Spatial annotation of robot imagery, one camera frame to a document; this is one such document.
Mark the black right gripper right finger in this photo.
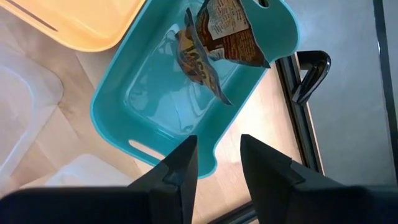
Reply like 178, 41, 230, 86
240, 133, 343, 224

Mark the clear plastic bin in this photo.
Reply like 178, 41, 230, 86
18, 153, 134, 191
0, 42, 65, 190

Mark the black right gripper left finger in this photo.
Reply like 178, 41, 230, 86
127, 134, 200, 224

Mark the black frame clamp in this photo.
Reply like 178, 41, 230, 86
292, 50, 332, 106

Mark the yellow plastic bin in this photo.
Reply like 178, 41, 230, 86
0, 0, 147, 53

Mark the teal plastic bin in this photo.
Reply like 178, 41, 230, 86
90, 0, 301, 180

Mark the taco seasoning packet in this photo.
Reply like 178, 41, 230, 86
175, 7, 234, 106

